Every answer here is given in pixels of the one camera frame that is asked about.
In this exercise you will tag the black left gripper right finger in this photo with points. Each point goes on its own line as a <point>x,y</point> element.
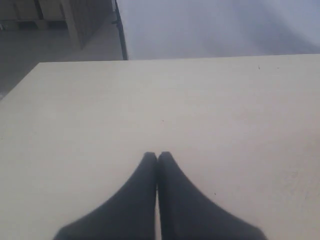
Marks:
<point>187,214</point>

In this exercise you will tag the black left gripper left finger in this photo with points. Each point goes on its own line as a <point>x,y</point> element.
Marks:
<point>128,215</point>

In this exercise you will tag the white backdrop cloth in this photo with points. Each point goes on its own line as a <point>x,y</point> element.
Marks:
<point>176,29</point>

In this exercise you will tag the black backdrop stand pole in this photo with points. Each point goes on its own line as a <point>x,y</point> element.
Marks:
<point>119,25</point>

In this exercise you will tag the beige wooden cabinet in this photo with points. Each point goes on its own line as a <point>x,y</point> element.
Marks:
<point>82,17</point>

